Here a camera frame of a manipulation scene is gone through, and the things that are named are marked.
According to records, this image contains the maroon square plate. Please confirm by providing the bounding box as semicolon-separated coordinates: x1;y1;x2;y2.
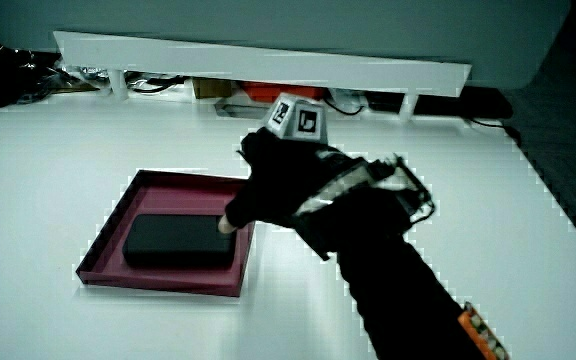
75;169;257;298

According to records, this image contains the black plastic bag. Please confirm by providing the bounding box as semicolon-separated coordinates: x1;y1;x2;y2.
0;44;64;109

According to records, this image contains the person's right hand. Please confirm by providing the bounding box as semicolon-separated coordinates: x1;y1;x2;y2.
217;92;437;262

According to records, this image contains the brown cardboard box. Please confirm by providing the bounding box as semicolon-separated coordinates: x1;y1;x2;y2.
191;77;234;100

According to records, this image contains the white raised shelf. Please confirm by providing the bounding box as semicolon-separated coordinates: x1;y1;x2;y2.
52;30;473;122

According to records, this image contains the person's right forearm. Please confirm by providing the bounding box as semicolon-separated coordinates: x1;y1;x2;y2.
336;230;489;360

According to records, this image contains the black cable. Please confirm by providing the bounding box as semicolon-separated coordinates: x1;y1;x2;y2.
462;116;522;145
322;96;365;117
126;74;187;95

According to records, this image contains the black battery pack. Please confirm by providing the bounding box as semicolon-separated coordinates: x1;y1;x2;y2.
121;213;238;268

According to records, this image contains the orange box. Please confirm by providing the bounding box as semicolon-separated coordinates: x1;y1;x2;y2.
240;81;327;104

